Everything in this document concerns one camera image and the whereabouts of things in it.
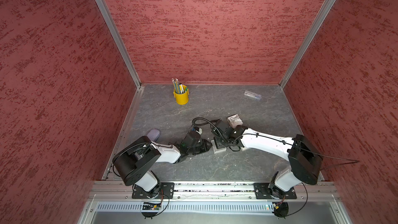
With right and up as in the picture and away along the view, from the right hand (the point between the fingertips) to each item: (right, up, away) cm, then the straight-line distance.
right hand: (219, 145), depth 85 cm
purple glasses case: (-39, +5, +5) cm, 40 cm away
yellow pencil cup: (-25, +26, +22) cm, 42 cm away
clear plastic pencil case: (+28, +29, +29) cm, 50 cm away
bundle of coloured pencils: (-27, +34, +18) cm, 47 cm away
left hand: (-5, -3, +2) cm, 6 cm away
